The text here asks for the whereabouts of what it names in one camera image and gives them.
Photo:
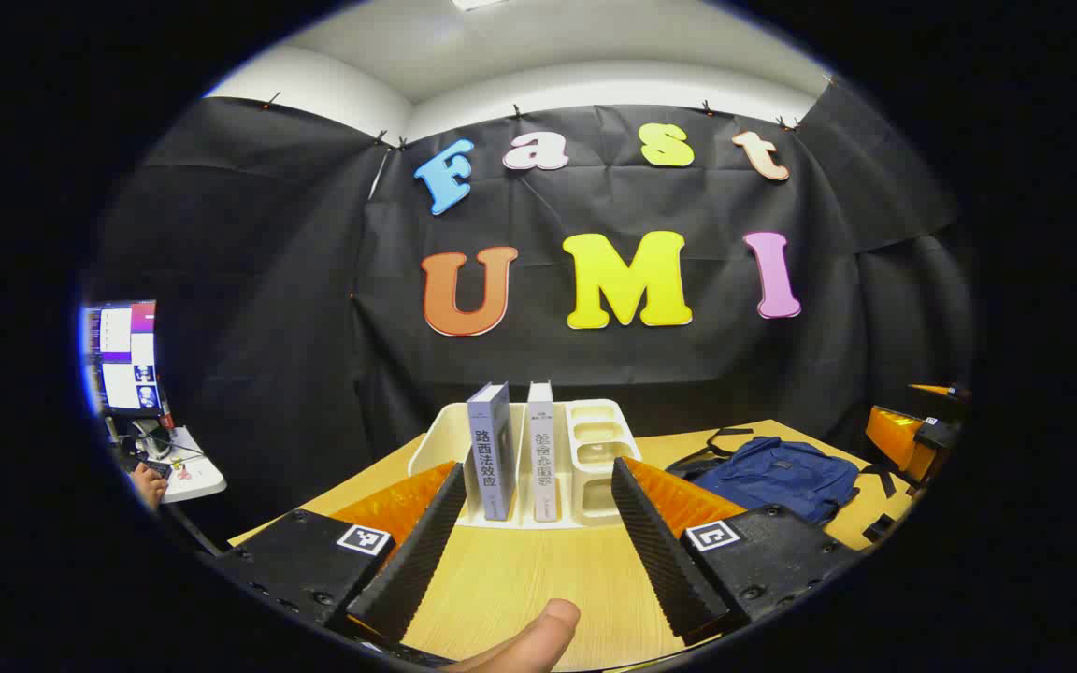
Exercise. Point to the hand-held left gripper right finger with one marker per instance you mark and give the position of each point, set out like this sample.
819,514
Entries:
655,551

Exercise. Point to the blue schoolbag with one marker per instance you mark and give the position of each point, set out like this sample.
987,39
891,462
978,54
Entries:
782,477

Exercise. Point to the red bottle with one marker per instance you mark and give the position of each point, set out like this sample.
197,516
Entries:
166,413

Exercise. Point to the blue-grey book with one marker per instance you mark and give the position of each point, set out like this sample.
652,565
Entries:
492,449

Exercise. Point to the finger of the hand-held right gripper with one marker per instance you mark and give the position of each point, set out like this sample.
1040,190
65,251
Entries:
894,437
940,391

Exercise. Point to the white plastic bookshelf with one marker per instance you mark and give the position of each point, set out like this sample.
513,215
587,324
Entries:
595,439

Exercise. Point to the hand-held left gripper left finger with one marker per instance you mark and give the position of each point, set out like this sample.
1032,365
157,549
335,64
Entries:
426,542

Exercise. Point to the silver round device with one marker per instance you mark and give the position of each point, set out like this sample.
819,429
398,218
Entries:
151,439

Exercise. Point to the computer monitor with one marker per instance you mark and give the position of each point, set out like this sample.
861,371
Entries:
122,360

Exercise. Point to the red scissors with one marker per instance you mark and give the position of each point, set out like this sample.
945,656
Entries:
183,472

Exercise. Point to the small white side table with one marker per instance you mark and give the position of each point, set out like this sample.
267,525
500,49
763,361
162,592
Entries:
197,477

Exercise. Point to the white book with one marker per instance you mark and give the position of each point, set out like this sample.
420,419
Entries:
543,449

